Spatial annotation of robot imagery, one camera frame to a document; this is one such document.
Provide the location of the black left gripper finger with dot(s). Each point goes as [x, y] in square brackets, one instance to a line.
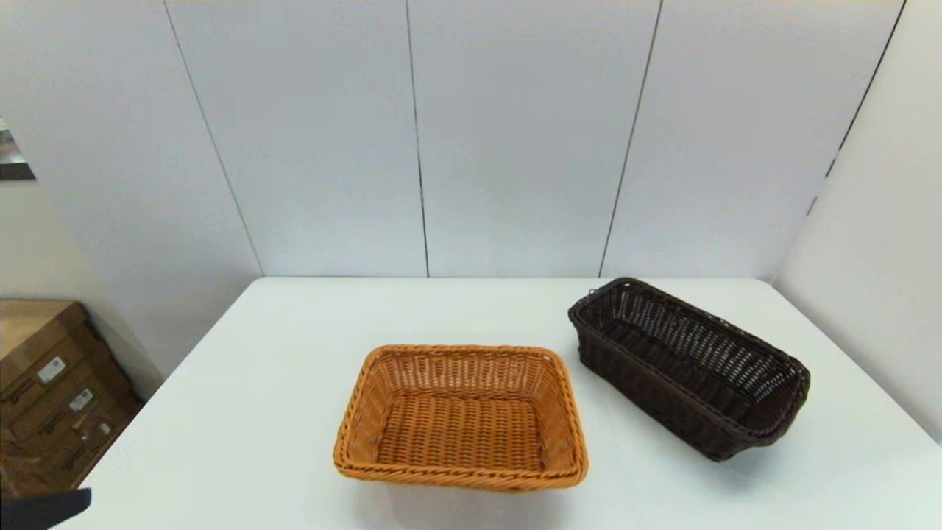
[37, 509]

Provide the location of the orange wicker basket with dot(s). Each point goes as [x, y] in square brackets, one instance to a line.
[460, 419]

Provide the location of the dark brown wicker basket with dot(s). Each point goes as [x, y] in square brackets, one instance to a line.
[684, 368]

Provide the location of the brown cardboard box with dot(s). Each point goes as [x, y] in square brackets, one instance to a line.
[44, 464]
[37, 331]
[51, 412]

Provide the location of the grey metal wall fixture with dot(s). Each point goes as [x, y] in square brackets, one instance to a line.
[13, 165]

